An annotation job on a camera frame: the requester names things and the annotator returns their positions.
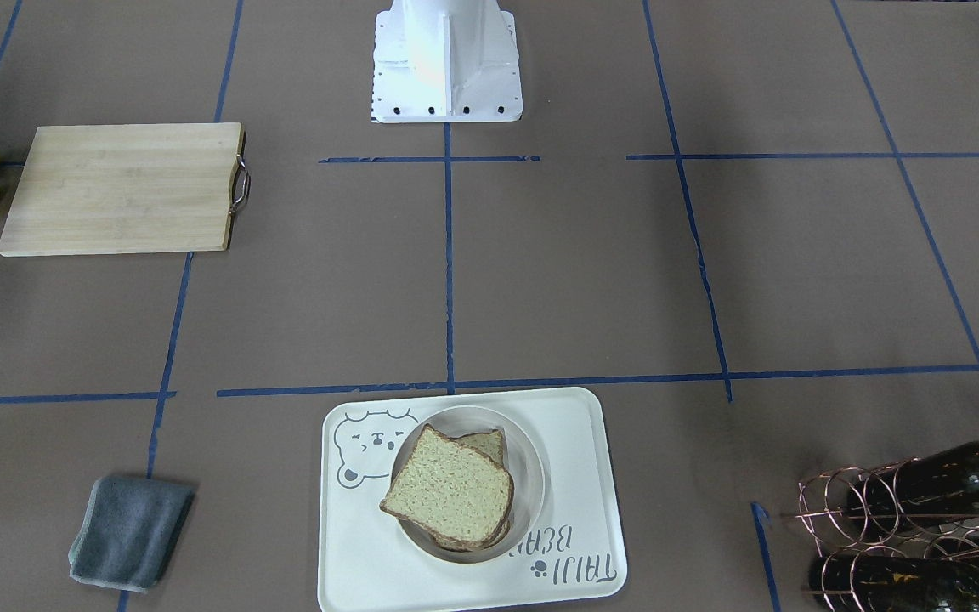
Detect white round plate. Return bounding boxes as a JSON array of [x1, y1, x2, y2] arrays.
[[388, 405, 546, 564]]

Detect cream bear tray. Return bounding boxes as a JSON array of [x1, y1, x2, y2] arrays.
[[316, 387, 628, 611]]

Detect wooden cutting board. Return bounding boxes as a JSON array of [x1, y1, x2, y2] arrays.
[[0, 122, 250, 257]]

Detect folded grey cloth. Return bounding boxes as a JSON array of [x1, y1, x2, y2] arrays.
[[67, 475, 195, 593]]

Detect green wine bottle middle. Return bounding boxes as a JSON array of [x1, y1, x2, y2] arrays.
[[806, 552, 979, 611]]

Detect green wine bottle front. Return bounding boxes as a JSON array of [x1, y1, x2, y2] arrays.
[[846, 441, 979, 526]]

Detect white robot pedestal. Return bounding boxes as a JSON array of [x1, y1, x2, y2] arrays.
[[371, 1, 523, 124]]

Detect copper wire bottle rack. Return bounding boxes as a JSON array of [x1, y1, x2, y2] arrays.
[[794, 458, 979, 611]]

